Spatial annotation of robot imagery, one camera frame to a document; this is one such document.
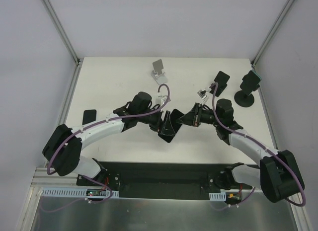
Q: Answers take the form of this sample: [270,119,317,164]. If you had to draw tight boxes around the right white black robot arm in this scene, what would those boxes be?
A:
[176,99,306,207]

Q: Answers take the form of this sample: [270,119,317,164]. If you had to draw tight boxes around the right aluminium frame post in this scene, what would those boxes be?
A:
[250,0,297,69]

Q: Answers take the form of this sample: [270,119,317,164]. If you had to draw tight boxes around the left white cable duct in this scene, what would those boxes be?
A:
[42,188,119,199]

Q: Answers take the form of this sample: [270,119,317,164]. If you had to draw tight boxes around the right white cable duct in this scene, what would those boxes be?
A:
[209,192,227,202]

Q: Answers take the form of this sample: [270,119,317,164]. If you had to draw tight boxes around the silver phone stand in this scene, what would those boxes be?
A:
[151,59,168,85]

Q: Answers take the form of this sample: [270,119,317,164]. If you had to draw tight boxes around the aluminium frame post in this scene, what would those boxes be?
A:
[250,0,297,69]
[39,0,83,67]

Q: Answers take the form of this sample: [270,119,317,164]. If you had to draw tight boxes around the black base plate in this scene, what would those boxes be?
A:
[47,161,261,200]

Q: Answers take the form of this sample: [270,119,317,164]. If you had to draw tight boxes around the left aluminium frame post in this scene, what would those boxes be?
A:
[39,0,83,67]

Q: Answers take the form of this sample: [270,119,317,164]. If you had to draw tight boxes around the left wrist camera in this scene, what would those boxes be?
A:
[155,93,170,106]

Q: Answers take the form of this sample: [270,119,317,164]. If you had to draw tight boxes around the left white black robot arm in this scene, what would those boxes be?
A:
[42,92,180,186]

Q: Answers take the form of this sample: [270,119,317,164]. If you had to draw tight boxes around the dark blue phone left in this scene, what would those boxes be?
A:
[82,109,97,125]

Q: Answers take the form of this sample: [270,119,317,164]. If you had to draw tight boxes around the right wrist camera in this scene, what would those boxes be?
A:
[197,89,211,101]

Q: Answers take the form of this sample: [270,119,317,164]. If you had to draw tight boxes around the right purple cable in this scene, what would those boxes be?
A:
[210,82,306,208]

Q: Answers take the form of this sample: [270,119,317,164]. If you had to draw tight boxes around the white cable duct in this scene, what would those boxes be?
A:
[42,188,119,199]
[209,192,227,202]

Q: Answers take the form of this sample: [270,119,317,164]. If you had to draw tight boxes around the black round phone stand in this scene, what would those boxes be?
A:
[234,77,254,108]

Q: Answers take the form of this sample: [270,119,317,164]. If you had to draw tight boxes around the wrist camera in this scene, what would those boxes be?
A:
[197,89,211,101]
[155,93,170,106]

